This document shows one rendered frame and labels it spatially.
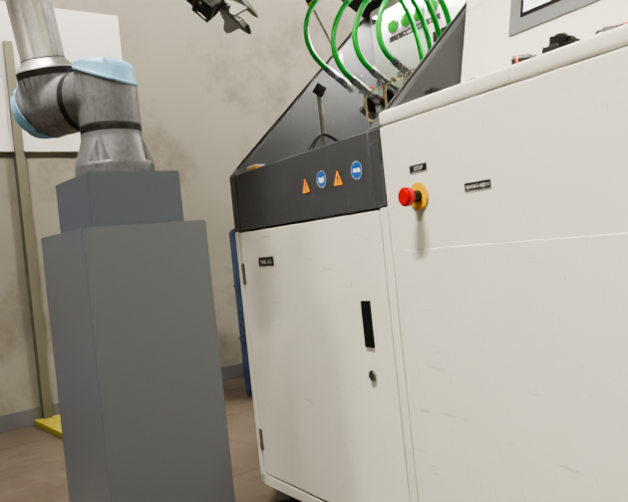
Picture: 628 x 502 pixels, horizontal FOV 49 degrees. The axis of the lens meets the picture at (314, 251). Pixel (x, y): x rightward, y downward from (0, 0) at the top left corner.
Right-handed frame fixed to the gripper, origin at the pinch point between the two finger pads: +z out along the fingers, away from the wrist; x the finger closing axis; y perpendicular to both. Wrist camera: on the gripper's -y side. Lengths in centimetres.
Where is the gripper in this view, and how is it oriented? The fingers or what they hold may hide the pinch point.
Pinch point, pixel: (252, 20)
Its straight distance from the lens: 190.1
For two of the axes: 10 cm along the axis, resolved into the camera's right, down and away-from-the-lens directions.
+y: -5.5, 7.4, -3.9
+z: 7.7, 6.3, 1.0
